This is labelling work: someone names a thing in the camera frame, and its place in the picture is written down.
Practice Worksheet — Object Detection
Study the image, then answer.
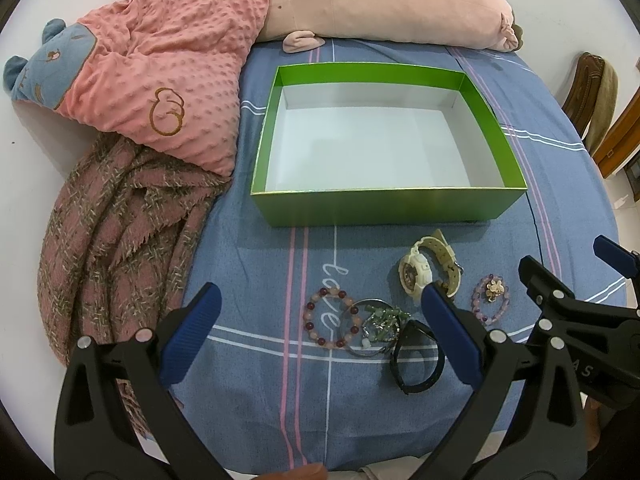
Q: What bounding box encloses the green jade bead bracelet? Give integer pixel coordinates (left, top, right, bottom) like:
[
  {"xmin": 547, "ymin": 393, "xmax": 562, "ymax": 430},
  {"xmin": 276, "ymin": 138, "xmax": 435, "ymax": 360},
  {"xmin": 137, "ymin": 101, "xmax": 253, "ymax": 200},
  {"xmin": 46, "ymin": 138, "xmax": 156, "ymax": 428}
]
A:
[{"xmin": 360, "ymin": 304, "xmax": 412, "ymax": 350}]

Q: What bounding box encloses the silver metal bangle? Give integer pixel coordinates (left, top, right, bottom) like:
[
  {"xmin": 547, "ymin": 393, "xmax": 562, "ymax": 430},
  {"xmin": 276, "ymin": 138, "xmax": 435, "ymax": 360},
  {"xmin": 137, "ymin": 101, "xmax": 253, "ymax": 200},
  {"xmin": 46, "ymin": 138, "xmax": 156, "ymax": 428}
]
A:
[{"xmin": 337, "ymin": 296, "xmax": 405, "ymax": 358}]

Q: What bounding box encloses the wooden door frame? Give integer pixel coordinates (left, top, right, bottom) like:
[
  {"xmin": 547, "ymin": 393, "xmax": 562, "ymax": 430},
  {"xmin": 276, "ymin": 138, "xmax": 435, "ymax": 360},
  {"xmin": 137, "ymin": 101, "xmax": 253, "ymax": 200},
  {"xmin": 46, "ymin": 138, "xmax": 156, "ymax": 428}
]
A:
[{"xmin": 593, "ymin": 92, "xmax": 640, "ymax": 179}]

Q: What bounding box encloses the green cardboard box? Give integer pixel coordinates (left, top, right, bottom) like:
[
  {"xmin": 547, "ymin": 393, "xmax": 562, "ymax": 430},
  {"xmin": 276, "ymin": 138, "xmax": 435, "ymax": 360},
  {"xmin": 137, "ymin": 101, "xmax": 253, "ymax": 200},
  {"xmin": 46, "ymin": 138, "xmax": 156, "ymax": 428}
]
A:
[{"xmin": 250, "ymin": 62, "xmax": 527, "ymax": 226}]

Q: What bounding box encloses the cream white wristwatch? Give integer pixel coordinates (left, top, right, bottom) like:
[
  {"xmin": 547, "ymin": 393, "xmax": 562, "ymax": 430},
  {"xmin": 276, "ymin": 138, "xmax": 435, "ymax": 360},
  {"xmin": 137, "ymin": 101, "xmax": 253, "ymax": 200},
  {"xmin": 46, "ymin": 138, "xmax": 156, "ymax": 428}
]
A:
[{"xmin": 398, "ymin": 229, "xmax": 464, "ymax": 304}]

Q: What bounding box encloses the pink woven fringed scarf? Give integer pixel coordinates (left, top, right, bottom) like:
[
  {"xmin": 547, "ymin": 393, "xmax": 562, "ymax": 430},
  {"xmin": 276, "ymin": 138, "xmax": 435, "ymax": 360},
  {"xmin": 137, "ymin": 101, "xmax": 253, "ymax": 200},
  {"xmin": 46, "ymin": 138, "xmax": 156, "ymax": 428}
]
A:
[{"xmin": 36, "ymin": 132, "xmax": 232, "ymax": 438}]

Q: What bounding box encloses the blue striped bed sheet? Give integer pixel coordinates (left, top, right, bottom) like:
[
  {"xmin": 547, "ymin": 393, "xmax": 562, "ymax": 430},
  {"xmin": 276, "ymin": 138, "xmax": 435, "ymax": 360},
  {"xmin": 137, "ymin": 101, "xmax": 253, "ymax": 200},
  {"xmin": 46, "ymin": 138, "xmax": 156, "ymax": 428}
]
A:
[{"xmin": 172, "ymin": 40, "xmax": 627, "ymax": 474}]

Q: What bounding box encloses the black fitness band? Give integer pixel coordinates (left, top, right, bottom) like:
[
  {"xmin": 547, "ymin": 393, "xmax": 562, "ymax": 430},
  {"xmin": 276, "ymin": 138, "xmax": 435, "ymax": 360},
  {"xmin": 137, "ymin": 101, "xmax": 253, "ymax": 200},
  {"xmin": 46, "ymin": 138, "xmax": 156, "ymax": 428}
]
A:
[{"xmin": 390, "ymin": 320, "xmax": 446, "ymax": 396}]

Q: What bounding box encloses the red pink bead bracelet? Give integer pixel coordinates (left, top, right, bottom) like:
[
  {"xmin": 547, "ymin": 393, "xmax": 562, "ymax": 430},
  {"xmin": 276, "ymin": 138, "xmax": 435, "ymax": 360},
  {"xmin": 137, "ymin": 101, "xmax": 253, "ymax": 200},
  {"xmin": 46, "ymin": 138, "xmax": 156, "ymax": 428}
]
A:
[{"xmin": 302, "ymin": 286, "xmax": 362, "ymax": 351}]

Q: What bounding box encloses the brown wooden chair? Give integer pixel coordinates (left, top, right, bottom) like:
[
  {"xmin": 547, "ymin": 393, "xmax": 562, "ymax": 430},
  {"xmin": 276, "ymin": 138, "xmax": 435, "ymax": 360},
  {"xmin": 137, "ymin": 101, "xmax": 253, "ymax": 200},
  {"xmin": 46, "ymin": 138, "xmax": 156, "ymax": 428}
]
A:
[{"xmin": 562, "ymin": 52, "xmax": 618, "ymax": 155}]

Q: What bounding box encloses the purple pink bead bracelet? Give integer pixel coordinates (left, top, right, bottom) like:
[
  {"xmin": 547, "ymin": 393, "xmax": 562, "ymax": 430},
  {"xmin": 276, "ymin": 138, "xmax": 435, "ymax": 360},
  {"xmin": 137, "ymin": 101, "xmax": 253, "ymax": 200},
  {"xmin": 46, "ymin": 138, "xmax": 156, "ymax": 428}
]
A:
[{"xmin": 468, "ymin": 272, "xmax": 510, "ymax": 328}]

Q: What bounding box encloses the pink dotted bear blanket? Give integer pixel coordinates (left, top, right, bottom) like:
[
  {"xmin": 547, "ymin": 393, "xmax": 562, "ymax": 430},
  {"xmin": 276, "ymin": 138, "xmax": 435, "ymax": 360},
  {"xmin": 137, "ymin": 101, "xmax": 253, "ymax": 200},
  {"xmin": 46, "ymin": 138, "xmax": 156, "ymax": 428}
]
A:
[{"xmin": 3, "ymin": 0, "xmax": 271, "ymax": 177}]

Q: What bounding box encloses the pink plush pig pillow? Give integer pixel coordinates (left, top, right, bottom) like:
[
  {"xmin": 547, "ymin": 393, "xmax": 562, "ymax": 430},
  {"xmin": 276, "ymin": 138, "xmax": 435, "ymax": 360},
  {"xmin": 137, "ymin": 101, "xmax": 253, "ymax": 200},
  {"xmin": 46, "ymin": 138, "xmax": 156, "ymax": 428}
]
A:
[{"xmin": 258, "ymin": 0, "xmax": 523, "ymax": 53}]

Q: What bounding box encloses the gold flower brooch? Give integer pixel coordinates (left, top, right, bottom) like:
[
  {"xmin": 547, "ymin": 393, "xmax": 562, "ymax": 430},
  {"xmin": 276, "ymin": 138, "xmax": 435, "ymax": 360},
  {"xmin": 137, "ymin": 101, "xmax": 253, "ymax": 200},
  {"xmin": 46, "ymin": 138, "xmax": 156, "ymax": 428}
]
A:
[{"xmin": 484, "ymin": 278, "xmax": 504, "ymax": 302}]

